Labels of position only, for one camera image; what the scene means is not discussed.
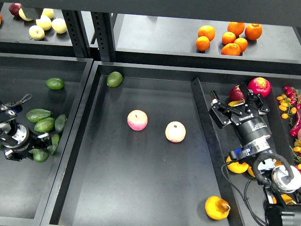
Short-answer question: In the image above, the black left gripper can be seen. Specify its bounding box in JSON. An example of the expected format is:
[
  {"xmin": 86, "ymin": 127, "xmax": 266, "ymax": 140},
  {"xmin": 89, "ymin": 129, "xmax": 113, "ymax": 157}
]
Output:
[{"xmin": 3, "ymin": 124, "xmax": 52, "ymax": 161}]

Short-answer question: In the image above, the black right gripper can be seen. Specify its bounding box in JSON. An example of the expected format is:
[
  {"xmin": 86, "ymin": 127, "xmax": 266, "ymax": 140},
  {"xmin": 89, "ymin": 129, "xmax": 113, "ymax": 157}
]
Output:
[{"xmin": 209, "ymin": 82, "xmax": 272, "ymax": 146}]

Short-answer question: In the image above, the dark green avocado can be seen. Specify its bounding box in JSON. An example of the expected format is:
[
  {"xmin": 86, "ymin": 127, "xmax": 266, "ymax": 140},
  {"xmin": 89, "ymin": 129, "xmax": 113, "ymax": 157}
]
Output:
[{"xmin": 31, "ymin": 149, "xmax": 49, "ymax": 163}]

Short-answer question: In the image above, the yellow pear with brown stem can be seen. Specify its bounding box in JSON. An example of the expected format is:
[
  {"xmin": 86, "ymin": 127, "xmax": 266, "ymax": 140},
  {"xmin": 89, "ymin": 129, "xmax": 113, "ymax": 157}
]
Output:
[{"xmin": 205, "ymin": 196, "xmax": 231, "ymax": 220}]

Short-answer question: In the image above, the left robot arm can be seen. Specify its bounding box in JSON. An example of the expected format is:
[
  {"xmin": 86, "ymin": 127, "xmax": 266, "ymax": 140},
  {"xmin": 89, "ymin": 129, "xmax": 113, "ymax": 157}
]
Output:
[{"xmin": 0, "ymin": 94, "xmax": 52, "ymax": 161}]

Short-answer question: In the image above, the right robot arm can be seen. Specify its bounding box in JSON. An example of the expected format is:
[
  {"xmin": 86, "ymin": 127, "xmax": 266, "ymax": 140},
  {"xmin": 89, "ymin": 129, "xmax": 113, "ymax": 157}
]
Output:
[{"xmin": 209, "ymin": 83, "xmax": 301, "ymax": 226}]

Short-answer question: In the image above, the yellow pear near red apples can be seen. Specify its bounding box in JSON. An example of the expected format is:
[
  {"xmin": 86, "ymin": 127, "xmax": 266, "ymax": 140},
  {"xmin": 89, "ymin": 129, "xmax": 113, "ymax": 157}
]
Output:
[{"xmin": 228, "ymin": 100, "xmax": 245, "ymax": 107}]

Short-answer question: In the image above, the green avocado left middle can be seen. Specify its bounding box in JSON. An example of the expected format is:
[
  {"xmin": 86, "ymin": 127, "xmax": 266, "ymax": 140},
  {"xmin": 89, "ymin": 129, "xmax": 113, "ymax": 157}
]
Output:
[{"xmin": 34, "ymin": 117, "xmax": 55, "ymax": 133}]

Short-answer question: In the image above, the green avocado lower left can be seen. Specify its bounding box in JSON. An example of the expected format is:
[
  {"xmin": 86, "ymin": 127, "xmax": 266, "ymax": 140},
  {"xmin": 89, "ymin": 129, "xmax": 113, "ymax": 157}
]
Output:
[{"xmin": 48, "ymin": 134, "xmax": 61, "ymax": 155}]

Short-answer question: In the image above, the green avocado left top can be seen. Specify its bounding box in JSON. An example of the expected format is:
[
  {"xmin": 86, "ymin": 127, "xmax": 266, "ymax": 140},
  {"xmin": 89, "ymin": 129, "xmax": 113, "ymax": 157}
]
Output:
[{"xmin": 26, "ymin": 108, "xmax": 52, "ymax": 122}]

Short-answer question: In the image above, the green avocado upper left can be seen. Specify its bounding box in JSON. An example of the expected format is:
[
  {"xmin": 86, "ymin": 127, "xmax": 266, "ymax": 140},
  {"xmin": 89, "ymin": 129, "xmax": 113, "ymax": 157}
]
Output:
[{"xmin": 46, "ymin": 78, "xmax": 65, "ymax": 90}]

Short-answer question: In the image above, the green avocado in centre tray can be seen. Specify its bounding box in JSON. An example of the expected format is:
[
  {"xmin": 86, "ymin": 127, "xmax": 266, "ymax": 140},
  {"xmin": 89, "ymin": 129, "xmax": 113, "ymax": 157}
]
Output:
[{"xmin": 106, "ymin": 71, "xmax": 123, "ymax": 87}]

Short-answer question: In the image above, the yellow pear bottom right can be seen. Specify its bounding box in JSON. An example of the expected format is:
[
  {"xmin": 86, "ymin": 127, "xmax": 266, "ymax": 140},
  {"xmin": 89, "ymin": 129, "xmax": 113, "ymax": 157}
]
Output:
[{"xmin": 272, "ymin": 194, "xmax": 297, "ymax": 205}]

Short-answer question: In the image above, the bright red apple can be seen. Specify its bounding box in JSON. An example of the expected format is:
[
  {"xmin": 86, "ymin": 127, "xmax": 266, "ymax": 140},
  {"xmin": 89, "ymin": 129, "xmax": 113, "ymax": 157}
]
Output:
[{"xmin": 247, "ymin": 77, "xmax": 271, "ymax": 97}]

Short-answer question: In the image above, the black left tray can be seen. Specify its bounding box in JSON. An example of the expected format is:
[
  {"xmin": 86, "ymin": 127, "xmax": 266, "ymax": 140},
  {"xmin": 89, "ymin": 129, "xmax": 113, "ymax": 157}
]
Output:
[{"xmin": 0, "ymin": 53, "xmax": 93, "ymax": 226}]

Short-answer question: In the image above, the black tray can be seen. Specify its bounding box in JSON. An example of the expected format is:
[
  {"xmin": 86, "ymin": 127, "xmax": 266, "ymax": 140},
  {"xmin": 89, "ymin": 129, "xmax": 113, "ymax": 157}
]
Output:
[
  {"xmin": 191, "ymin": 78, "xmax": 301, "ymax": 226},
  {"xmin": 41, "ymin": 62, "xmax": 230, "ymax": 226},
  {"xmin": 0, "ymin": 53, "xmax": 93, "ymax": 226}
]

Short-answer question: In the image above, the orange bottom front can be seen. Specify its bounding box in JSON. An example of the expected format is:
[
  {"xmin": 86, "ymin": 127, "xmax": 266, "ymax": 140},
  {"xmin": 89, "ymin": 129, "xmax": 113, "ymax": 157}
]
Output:
[{"xmin": 221, "ymin": 43, "xmax": 241, "ymax": 56}]

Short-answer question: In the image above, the orange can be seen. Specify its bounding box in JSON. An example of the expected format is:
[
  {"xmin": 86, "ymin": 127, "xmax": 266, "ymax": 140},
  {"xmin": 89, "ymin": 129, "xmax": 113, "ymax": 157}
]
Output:
[
  {"xmin": 222, "ymin": 32, "xmax": 236, "ymax": 45},
  {"xmin": 198, "ymin": 25, "xmax": 215, "ymax": 41},
  {"xmin": 245, "ymin": 23, "xmax": 262, "ymax": 40},
  {"xmin": 196, "ymin": 36, "xmax": 210, "ymax": 51},
  {"xmin": 221, "ymin": 43, "xmax": 241, "ymax": 56},
  {"xmin": 227, "ymin": 22, "xmax": 245, "ymax": 36},
  {"xmin": 234, "ymin": 38, "xmax": 248, "ymax": 53}
]

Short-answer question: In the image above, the orange right middle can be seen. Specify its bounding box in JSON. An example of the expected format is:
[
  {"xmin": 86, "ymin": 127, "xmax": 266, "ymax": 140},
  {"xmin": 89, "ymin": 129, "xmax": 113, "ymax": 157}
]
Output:
[{"xmin": 234, "ymin": 38, "xmax": 248, "ymax": 53}]

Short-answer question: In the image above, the cherry tomato bunch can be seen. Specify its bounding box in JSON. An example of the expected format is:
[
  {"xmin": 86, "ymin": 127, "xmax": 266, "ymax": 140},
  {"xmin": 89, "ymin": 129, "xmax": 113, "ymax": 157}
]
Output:
[{"xmin": 277, "ymin": 86, "xmax": 301, "ymax": 119}]

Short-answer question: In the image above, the orange centre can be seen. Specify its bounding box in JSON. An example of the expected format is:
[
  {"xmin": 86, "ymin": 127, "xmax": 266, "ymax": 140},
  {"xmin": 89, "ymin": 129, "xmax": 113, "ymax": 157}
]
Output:
[{"xmin": 222, "ymin": 32, "xmax": 236, "ymax": 45}]

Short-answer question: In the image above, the orange lower left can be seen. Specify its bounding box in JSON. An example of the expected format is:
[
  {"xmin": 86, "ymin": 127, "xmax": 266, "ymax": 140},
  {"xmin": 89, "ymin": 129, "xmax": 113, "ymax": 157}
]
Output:
[{"xmin": 196, "ymin": 36, "xmax": 210, "ymax": 51}]

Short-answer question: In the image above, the pale yellow pink apple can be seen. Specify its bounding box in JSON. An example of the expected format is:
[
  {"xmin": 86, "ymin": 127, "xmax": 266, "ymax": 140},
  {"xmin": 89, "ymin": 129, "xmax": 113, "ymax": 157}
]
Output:
[{"xmin": 165, "ymin": 121, "xmax": 186, "ymax": 143}]

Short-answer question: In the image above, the orange top right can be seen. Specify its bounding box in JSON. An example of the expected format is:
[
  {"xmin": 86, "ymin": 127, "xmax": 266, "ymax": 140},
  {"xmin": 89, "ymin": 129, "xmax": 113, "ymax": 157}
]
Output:
[{"xmin": 245, "ymin": 23, "xmax": 262, "ymax": 40}]

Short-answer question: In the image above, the orange top middle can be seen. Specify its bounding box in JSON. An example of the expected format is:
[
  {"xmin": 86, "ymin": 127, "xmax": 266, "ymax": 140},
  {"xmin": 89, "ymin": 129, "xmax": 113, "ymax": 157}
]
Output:
[{"xmin": 227, "ymin": 22, "xmax": 245, "ymax": 36}]

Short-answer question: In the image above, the red chili pepper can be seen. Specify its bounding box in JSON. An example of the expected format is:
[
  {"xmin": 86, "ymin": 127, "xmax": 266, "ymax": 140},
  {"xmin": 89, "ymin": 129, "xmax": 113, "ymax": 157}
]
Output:
[{"xmin": 289, "ymin": 111, "xmax": 301, "ymax": 137}]

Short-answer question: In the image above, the orange top left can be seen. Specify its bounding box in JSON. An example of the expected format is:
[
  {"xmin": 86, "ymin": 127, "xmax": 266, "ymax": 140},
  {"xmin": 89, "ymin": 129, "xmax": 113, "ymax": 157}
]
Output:
[{"xmin": 198, "ymin": 25, "xmax": 215, "ymax": 41}]

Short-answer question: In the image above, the pink red apple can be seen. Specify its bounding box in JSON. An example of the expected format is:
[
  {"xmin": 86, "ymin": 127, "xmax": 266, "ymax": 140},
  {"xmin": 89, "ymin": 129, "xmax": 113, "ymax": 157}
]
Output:
[{"xmin": 127, "ymin": 109, "xmax": 148, "ymax": 131}]

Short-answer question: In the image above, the black right tray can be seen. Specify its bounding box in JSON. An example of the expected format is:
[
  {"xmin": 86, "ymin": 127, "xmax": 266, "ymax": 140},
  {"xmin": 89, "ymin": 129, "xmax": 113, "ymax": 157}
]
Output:
[{"xmin": 191, "ymin": 78, "xmax": 301, "ymax": 226}]

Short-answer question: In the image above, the black centre tray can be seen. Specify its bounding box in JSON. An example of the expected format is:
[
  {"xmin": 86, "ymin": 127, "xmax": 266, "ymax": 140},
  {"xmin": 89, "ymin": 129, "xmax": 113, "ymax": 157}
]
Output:
[{"xmin": 41, "ymin": 62, "xmax": 230, "ymax": 226}]

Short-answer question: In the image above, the pale yellow apple front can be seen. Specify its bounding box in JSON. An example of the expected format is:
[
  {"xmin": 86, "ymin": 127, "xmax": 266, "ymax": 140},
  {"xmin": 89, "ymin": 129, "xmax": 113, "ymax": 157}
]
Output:
[{"xmin": 29, "ymin": 25, "xmax": 45, "ymax": 40}]

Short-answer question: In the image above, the pale yellow apple middle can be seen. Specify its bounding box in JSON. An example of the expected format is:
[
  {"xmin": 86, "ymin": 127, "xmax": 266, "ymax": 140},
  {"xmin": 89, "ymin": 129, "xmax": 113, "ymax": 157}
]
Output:
[{"xmin": 36, "ymin": 15, "xmax": 52, "ymax": 31}]

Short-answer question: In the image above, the pale yellow apple partly hidden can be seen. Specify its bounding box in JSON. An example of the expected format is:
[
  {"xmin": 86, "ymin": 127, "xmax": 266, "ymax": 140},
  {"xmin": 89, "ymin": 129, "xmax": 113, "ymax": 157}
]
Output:
[{"xmin": 18, "ymin": 8, "xmax": 33, "ymax": 22}]

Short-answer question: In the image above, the pale yellow apple back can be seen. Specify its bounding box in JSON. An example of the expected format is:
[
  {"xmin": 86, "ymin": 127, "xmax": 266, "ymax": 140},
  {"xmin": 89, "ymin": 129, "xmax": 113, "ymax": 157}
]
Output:
[{"xmin": 42, "ymin": 8, "xmax": 54, "ymax": 19}]

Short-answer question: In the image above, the dark red apple on shelf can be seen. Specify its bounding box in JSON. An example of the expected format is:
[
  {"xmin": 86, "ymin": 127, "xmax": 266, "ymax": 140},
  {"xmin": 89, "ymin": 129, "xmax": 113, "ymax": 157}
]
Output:
[{"xmin": 8, "ymin": 3, "xmax": 22, "ymax": 17}]

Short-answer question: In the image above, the dark avocado by tray wall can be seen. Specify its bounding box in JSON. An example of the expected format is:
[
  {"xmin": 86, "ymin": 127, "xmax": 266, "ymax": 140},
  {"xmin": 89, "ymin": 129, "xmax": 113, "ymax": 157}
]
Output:
[{"xmin": 55, "ymin": 114, "xmax": 67, "ymax": 134}]

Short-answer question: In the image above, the black shelf upright post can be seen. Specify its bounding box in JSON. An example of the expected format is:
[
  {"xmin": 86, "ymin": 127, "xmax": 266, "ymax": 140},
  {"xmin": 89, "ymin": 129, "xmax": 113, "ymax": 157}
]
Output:
[{"xmin": 91, "ymin": 12, "xmax": 117, "ymax": 62}]

